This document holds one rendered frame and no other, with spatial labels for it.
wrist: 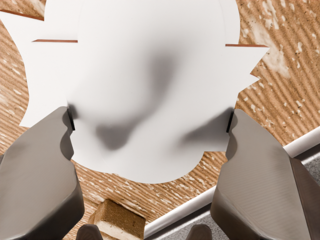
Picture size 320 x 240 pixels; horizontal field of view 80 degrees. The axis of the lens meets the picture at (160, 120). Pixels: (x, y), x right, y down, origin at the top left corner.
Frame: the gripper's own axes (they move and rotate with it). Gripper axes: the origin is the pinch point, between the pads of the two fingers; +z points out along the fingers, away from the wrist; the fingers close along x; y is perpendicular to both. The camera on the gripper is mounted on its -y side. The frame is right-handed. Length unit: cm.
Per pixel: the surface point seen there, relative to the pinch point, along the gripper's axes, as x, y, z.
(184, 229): 4.8, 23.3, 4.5
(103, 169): -4.1, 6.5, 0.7
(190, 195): 4.2, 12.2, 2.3
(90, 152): -4.9, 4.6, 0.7
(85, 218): -8.1, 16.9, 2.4
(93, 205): -6.7, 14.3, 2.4
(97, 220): -5.4, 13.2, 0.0
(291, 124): 11.6, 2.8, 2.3
